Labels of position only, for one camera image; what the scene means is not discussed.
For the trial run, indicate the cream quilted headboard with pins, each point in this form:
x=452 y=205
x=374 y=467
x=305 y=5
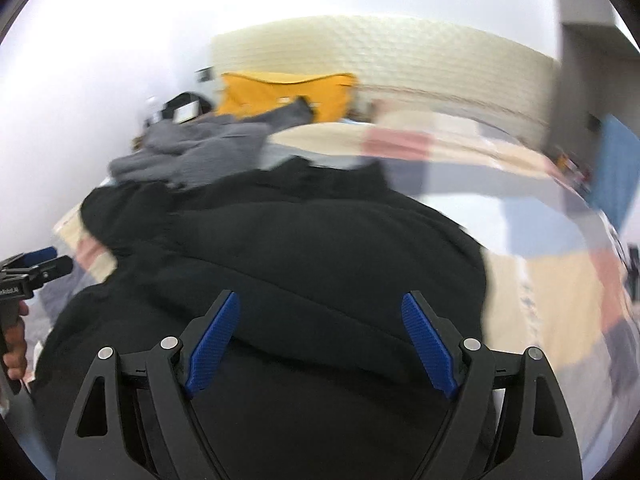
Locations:
x=446 y=67

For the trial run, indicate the grey wardrobe cabinet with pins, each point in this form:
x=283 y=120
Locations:
x=599 y=75

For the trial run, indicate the grey fleece garment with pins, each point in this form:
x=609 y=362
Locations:
x=209 y=148

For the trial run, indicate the bottles on shelf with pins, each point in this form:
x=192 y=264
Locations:
x=575 y=171

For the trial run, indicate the person's left hand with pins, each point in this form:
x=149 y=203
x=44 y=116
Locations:
x=15 y=358

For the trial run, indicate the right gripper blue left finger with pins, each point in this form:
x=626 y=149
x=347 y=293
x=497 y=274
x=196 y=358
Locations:
x=204 y=342

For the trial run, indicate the black puffer jacket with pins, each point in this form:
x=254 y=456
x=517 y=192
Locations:
x=320 y=380

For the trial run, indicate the wall switch plate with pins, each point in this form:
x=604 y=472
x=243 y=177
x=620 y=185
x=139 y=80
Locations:
x=205 y=74

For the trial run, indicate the checkered pastel bed quilt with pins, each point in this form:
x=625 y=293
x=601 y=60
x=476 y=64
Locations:
x=555 y=280

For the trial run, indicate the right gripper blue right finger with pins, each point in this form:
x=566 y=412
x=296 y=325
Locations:
x=437 y=343

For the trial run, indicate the yellow pillow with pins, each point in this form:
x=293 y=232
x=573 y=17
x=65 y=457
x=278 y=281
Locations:
x=246 y=94

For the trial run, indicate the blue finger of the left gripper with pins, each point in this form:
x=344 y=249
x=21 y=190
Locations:
x=50 y=270
x=38 y=256

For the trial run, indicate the black bag on nightstand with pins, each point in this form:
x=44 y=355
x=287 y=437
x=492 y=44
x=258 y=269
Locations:
x=182 y=108

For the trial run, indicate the blue towel on chair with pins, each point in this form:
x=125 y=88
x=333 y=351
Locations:
x=615 y=177

